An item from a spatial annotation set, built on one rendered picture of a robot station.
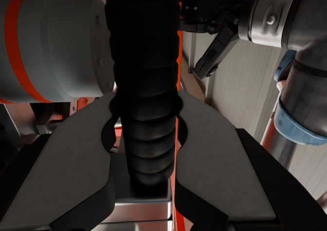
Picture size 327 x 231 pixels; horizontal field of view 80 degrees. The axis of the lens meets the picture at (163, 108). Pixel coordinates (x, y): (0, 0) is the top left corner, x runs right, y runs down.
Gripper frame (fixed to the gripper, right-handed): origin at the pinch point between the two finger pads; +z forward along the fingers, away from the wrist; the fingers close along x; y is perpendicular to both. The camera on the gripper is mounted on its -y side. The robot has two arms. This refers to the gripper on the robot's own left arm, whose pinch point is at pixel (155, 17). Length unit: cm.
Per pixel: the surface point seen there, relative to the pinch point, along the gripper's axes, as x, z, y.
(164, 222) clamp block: 25.2, -25.0, -9.8
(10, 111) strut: 28.4, 2.8, -10.2
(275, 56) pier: -497, 84, -142
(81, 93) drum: 21.8, -7.9, -6.0
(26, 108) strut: 26.0, 5.2, -11.8
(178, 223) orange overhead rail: -83, 47, -258
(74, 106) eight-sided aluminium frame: 14.7, 15.8, -20.9
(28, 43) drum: 25.3, -6.5, 0.6
